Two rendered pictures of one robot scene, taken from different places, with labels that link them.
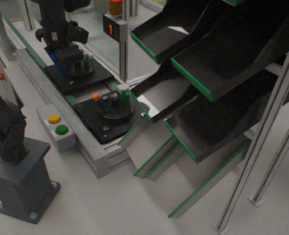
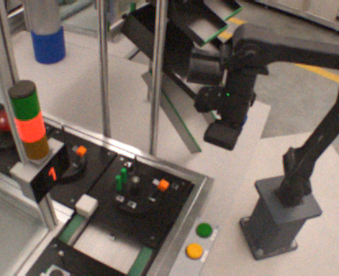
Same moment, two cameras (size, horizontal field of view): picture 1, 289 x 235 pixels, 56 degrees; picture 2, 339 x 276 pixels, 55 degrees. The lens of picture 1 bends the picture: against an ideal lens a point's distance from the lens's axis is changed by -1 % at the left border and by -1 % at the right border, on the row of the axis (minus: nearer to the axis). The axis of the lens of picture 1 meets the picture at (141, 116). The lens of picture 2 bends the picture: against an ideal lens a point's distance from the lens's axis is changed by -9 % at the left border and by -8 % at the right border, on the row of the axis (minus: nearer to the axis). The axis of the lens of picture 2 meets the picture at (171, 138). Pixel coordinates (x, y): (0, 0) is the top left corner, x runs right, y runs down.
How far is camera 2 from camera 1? 1.24 m
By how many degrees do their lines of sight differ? 82
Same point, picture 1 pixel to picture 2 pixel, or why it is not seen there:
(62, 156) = not seen: hidden behind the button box
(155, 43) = (206, 29)
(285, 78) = not seen: outside the picture
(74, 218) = (253, 192)
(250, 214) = not seen: hidden behind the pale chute
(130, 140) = (189, 143)
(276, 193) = (135, 90)
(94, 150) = (205, 186)
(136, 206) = (211, 160)
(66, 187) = (235, 216)
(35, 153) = (272, 182)
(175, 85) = (178, 62)
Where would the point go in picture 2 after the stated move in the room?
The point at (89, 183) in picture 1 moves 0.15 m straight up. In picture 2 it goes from (217, 202) to (227, 172)
